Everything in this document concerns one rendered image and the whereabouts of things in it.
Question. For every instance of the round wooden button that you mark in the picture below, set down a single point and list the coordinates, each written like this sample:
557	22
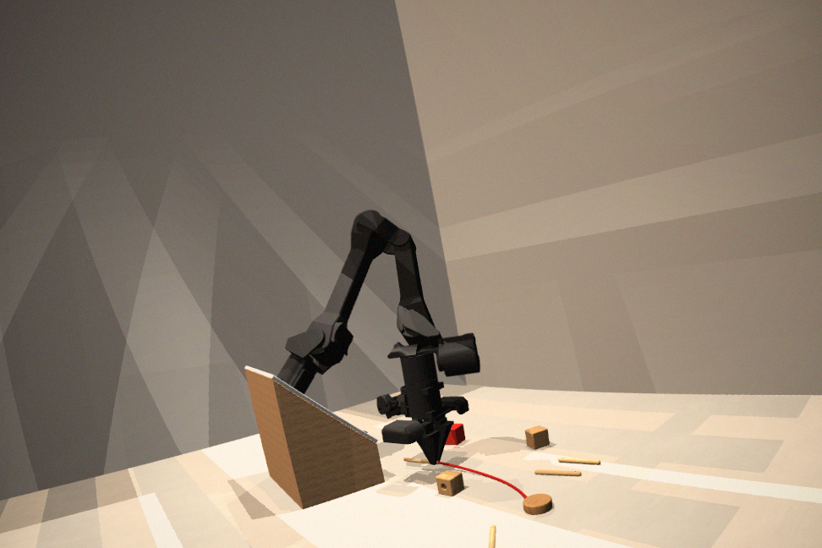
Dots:
537	504

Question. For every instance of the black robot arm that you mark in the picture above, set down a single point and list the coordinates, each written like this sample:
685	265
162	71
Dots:
328	336

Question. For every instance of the red cube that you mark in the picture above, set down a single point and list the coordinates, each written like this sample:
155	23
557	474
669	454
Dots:
456	435

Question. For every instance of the red string with wooden stick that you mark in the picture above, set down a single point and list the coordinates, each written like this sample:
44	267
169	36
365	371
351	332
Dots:
418	460

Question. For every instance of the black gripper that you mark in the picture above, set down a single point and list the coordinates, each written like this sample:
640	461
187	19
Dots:
429	425

